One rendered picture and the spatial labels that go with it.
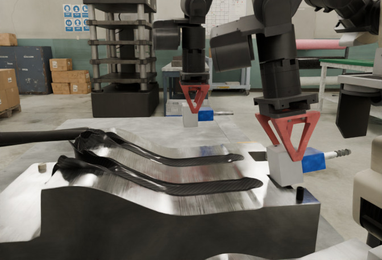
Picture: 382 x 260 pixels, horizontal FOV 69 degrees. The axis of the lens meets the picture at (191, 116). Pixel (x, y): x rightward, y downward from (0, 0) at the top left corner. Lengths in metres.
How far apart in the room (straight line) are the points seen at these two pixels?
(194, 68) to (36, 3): 7.39
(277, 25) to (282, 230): 0.28
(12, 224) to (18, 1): 7.79
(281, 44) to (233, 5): 6.64
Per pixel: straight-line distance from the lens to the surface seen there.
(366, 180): 0.80
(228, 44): 0.44
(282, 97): 0.43
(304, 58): 6.22
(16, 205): 0.54
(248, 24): 0.44
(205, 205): 0.42
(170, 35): 0.66
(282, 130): 0.42
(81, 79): 7.13
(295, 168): 0.46
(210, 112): 0.70
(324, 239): 0.54
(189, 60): 0.67
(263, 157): 0.62
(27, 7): 8.07
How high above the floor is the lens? 1.10
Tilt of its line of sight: 14 degrees down
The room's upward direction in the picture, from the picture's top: straight up
